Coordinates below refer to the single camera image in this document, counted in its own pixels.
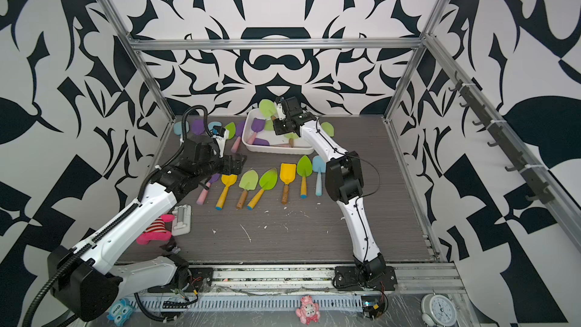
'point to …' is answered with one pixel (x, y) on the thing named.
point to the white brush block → (182, 221)
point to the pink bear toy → (309, 312)
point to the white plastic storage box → (259, 135)
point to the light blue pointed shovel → (319, 166)
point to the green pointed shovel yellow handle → (267, 182)
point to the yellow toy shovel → (227, 181)
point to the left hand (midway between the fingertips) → (232, 151)
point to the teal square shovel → (178, 128)
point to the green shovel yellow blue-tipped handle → (304, 169)
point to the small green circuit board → (373, 306)
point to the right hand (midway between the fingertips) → (276, 120)
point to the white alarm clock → (438, 310)
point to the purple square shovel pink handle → (198, 126)
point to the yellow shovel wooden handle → (287, 174)
